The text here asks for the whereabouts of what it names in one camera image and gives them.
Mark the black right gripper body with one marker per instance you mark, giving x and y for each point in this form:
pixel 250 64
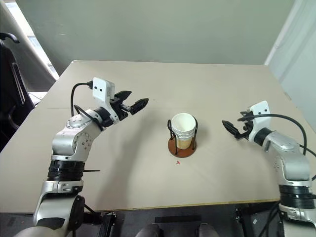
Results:
pixel 248 126

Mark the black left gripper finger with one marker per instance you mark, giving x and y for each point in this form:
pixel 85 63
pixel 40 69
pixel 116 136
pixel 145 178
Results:
pixel 138 105
pixel 124 95

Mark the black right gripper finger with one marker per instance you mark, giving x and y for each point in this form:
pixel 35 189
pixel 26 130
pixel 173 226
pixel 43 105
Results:
pixel 245 115
pixel 230 128

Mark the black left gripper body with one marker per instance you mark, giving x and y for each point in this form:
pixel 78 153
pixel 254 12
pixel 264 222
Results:
pixel 121 108

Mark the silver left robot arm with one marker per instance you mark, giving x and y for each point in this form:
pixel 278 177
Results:
pixel 71 140

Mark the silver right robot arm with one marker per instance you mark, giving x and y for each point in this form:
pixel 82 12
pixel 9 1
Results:
pixel 293 158

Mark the dark rounded shape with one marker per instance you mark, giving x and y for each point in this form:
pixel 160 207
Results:
pixel 148 230
pixel 207 230

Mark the black chair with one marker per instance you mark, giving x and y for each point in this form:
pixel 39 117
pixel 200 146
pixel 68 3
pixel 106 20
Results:
pixel 10 98

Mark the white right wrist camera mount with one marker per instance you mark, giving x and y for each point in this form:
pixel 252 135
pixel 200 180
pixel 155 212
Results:
pixel 261 108

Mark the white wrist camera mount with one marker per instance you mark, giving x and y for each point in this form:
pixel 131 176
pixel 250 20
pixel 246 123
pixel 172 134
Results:
pixel 261 108
pixel 101 89

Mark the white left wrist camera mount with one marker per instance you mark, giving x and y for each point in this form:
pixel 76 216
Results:
pixel 101 89

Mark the black metal table frame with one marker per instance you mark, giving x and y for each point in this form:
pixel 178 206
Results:
pixel 103 224
pixel 254 219

